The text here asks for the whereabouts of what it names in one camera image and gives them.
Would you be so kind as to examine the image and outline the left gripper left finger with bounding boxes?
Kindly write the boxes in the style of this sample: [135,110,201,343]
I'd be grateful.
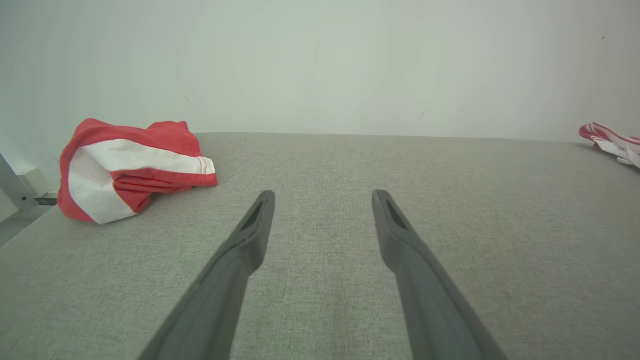
[137,189,276,360]

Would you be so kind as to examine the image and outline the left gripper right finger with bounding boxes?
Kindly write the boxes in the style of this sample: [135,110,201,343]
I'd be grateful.
[371,188,509,360]

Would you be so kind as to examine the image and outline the red Bulls 23 shorts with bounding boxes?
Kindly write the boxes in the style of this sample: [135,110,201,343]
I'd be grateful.
[56,118,219,225]

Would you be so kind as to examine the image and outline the red white Bulls jersey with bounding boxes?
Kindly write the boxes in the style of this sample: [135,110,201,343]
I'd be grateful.
[578,121,640,170]

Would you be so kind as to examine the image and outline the grey metal frame leg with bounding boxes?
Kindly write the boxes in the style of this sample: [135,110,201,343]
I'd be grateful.
[0,152,57,215]

